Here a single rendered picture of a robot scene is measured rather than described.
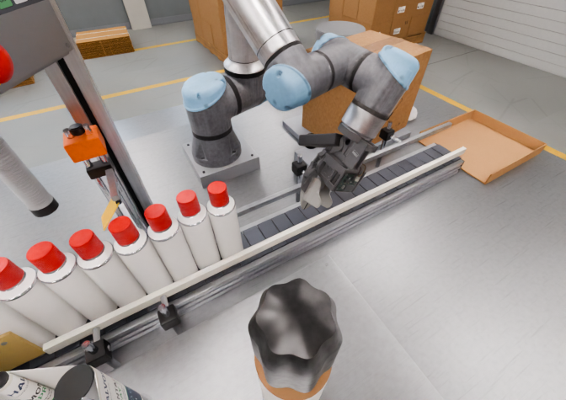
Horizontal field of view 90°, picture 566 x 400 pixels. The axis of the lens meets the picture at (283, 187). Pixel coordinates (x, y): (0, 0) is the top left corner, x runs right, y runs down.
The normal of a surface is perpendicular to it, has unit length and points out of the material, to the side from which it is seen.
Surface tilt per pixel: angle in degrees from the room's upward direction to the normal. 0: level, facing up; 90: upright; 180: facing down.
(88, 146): 90
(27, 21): 90
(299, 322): 0
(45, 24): 90
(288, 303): 0
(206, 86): 8
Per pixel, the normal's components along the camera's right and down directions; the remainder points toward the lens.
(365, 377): 0.00, -0.71
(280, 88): -0.71, 0.50
